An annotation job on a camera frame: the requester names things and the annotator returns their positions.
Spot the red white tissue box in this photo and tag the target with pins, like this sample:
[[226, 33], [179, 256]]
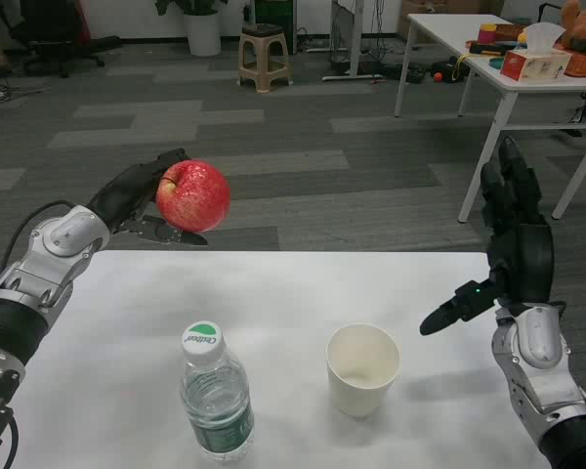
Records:
[[534, 66]]

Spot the black office chair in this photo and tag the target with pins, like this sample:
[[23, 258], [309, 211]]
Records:
[[49, 29]]

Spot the orange plush toy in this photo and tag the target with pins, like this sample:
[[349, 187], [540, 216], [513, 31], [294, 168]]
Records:
[[578, 22]]

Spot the black yellow tool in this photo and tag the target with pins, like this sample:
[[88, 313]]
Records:
[[488, 48]]

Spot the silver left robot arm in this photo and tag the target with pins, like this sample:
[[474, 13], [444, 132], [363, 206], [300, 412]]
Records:
[[39, 273]]

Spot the white standing desk leg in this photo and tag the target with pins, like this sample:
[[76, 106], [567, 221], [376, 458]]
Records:
[[354, 44]]

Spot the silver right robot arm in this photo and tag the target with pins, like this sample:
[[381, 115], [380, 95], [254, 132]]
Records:
[[547, 371]]

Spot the clear plastic water bottle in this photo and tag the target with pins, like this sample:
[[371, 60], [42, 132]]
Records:
[[217, 396]]

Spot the white plant pot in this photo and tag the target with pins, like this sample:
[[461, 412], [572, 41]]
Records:
[[202, 34]]

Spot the green potted plant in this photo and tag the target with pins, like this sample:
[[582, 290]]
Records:
[[190, 6]]

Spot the white side table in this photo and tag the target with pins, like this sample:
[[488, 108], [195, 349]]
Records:
[[532, 85]]

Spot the white paper cup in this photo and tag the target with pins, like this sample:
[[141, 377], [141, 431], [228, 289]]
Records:
[[359, 381]]

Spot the red apple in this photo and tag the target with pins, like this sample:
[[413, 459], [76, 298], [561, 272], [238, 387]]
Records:
[[193, 195]]

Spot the green black cabinet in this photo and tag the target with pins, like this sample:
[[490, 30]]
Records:
[[276, 19]]

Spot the pink yellow cup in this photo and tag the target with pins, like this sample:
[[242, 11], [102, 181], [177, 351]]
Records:
[[487, 34]]

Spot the beige plastic stool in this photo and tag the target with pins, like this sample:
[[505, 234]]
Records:
[[264, 49]]

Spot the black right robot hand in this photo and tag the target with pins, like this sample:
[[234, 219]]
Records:
[[530, 254]]

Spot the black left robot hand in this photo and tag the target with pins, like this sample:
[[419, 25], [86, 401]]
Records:
[[122, 193]]

